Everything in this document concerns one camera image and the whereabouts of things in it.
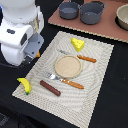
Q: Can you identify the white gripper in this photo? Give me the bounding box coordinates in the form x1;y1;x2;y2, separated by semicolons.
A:
0;13;45;67

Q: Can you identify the yellow banana toy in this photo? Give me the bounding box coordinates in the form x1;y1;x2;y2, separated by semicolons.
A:
17;78;31;95

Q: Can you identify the yellow cheese wedge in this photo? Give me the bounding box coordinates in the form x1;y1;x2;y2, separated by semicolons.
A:
71;38;84;52

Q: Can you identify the brown sausage toy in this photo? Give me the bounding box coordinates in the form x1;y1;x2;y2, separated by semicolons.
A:
40;80;61;96

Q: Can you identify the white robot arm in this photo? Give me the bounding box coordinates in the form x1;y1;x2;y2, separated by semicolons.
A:
0;0;44;66

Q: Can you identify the round beige plate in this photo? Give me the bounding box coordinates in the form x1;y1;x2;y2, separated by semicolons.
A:
55;55;82;78

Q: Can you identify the left grey pot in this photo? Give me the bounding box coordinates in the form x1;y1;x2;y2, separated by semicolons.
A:
59;2;79;20

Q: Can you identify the grey pot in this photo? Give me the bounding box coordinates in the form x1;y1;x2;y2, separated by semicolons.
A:
59;2;79;20
80;1;105;25

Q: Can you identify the woven grey placemat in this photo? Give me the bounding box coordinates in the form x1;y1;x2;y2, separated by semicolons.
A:
12;31;113;128

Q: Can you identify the right grey pot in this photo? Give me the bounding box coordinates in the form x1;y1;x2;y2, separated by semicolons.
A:
80;1;105;25

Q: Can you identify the beige bowl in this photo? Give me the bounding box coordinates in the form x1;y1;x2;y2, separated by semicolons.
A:
116;4;128;30

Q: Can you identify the fork with wooden handle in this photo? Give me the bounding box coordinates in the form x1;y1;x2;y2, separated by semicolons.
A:
43;71;84;89

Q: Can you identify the knife with wooden handle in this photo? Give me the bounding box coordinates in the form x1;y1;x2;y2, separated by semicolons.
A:
57;49;97;63

